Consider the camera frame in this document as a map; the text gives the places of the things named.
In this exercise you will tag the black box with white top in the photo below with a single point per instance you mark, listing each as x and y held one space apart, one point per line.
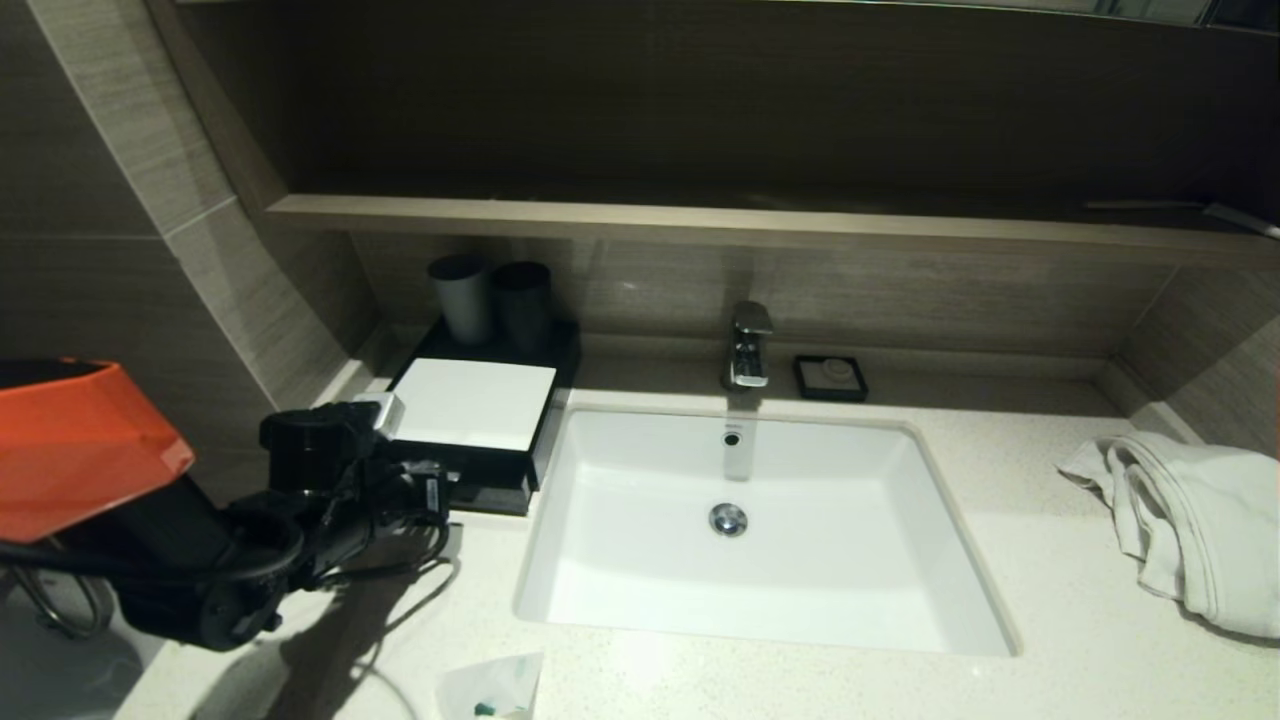
475 405

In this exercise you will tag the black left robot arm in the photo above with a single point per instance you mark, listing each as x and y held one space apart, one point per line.
90 450

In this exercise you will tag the wooden wall shelf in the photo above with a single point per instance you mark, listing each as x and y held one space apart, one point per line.
700 225

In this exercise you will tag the round white soap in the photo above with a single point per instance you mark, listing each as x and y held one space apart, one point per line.
833 376

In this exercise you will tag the black soap dish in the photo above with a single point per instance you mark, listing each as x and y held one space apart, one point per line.
803 394

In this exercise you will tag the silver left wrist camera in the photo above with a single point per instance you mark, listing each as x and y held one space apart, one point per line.
380 412

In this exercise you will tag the white sink basin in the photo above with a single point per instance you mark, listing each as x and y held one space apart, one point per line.
800 570

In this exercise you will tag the black cup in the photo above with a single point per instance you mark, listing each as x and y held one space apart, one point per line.
523 305

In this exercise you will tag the white towel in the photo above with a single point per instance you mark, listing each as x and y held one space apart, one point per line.
1200 520

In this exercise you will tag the clear packet with green toothbrush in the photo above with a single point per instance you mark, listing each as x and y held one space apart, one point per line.
490 685

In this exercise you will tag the chrome sink drain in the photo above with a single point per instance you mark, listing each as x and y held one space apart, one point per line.
728 520

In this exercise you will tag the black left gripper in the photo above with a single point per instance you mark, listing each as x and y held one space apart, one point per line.
415 498

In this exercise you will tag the chrome faucet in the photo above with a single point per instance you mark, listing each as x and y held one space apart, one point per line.
748 350

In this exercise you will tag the grey plastic cup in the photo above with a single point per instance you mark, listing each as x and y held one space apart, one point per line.
460 300

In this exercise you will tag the white bathtub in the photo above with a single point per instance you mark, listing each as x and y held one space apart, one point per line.
50 680

